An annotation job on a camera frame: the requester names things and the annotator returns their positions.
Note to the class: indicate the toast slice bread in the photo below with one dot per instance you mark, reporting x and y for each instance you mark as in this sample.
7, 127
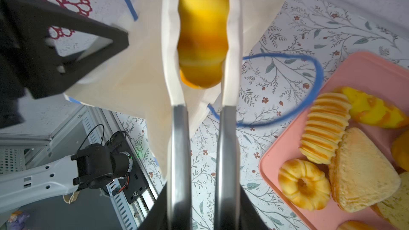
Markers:
395, 209

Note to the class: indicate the triangular sandwich bread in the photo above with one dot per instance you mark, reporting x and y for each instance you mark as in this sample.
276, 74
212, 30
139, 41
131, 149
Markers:
360, 174

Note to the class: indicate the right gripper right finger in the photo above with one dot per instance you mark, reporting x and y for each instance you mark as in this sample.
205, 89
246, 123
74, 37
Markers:
227, 197

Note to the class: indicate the pink tray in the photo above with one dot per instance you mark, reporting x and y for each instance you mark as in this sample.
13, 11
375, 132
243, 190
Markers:
365, 72

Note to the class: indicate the yellow twisted bread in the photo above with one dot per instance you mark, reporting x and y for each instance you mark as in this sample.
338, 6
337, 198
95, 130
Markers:
371, 110

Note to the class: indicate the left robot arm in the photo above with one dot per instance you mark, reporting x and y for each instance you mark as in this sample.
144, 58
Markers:
90, 167

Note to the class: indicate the ridged spiral bread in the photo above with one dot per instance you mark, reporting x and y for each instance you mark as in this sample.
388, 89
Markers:
325, 127

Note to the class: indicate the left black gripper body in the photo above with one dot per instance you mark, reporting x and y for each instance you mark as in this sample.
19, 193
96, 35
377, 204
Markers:
29, 59

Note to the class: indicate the long brown bread loaf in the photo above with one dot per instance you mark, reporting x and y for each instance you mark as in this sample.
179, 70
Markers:
400, 150

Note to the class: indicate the checkered paper bag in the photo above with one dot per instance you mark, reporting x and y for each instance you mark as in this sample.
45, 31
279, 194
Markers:
132, 82

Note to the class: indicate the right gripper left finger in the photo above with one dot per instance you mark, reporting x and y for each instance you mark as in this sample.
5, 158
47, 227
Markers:
179, 197

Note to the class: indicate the left bundt bread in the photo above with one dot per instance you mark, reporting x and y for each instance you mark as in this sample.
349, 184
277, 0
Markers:
304, 184

